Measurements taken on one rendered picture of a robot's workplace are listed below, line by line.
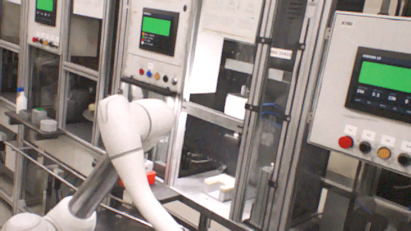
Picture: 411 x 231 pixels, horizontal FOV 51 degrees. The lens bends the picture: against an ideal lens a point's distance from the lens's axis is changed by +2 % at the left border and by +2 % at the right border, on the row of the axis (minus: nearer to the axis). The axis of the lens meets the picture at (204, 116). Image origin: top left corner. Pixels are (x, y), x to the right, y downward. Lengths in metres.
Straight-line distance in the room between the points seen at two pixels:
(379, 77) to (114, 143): 0.83
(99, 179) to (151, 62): 0.75
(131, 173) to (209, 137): 1.21
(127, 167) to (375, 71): 0.81
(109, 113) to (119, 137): 0.08
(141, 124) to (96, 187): 0.37
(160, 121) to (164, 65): 0.69
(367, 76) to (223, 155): 1.16
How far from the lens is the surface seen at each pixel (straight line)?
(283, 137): 1.63
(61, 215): 1.71
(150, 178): 2.08
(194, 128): 2.52
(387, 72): 1.42
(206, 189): 2.06
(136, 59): 2.20
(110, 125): 1.28
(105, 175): 1.55
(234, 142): 2.01
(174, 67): 1.98
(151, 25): 2.08
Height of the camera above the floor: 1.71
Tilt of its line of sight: 13 degrees down
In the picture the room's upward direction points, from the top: 9 degrees clockwise
